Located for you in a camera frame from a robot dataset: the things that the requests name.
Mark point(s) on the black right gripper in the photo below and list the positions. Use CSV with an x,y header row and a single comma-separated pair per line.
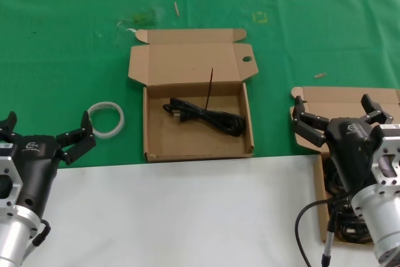
x,y
350,148

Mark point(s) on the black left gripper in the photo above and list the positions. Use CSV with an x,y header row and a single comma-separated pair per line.
x,y
37,167

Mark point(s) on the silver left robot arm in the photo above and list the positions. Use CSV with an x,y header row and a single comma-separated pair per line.
x,y
14,235

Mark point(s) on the open cardboard box with hole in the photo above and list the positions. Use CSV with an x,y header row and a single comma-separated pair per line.
x,y
187,60

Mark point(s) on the small wood chip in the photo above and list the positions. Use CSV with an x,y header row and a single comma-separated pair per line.
x,y
320,75

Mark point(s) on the green table cloth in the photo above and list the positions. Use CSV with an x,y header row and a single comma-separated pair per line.
x,y
47,60

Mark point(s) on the clear tape roll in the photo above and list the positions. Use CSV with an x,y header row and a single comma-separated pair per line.
x,y
120,123

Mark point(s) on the thin wooden stick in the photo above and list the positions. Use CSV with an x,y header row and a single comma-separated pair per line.
x,y
177,9

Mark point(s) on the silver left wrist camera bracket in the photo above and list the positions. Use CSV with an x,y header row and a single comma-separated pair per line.
x,y
7,167

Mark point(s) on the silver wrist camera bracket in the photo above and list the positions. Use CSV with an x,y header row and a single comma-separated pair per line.
x,y
387,154
7,167

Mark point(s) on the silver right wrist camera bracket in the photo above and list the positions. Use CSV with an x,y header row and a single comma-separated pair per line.
x,y
387,154

